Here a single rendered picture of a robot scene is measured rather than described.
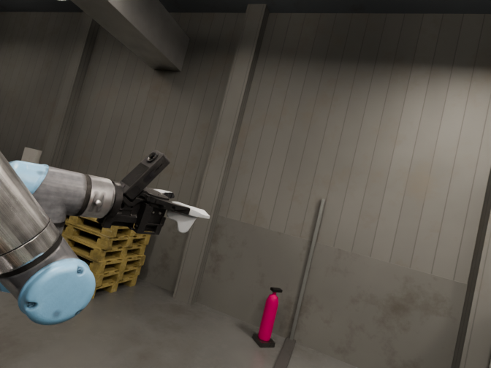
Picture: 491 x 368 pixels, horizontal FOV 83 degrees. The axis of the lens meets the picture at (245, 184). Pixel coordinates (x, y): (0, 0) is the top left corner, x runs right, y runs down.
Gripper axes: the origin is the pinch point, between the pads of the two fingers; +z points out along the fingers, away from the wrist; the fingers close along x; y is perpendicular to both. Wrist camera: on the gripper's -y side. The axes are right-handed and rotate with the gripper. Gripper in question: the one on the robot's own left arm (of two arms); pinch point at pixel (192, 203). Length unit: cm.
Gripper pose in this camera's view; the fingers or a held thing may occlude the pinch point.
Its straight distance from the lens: 68.4
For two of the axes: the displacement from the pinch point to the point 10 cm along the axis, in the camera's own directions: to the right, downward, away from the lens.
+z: 6.2, 2.0, 7.6
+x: 7.1, 2.8, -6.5
